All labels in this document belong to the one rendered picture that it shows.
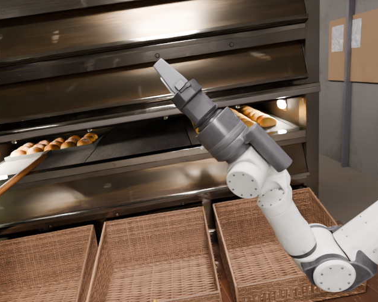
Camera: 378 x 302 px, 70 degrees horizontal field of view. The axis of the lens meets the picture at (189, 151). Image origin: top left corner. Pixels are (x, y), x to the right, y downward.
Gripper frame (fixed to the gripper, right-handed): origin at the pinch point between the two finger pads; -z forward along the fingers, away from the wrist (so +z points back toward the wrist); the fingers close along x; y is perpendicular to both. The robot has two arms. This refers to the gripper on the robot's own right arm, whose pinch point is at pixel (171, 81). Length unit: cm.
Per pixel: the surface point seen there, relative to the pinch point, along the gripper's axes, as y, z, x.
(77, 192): 70, -9, -87
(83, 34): 9, -54, -70
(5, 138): 64, -44, -62
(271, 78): -41, 18, -78
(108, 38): 2, -46, -70
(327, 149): -121, 168, -344
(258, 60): -43, 8, -81
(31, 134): 55, -37, -63
